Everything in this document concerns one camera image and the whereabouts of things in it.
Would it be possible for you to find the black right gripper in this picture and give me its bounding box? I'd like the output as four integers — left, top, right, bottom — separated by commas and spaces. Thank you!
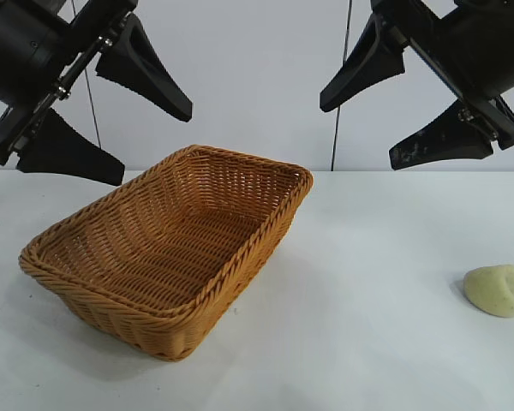
319, 0, 514, 172

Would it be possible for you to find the brown woven wicker basket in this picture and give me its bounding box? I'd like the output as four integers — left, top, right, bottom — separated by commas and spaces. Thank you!
19, 144, 315, 364

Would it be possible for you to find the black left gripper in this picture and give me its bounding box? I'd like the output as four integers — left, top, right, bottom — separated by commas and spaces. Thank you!
0, 0, 194, 187

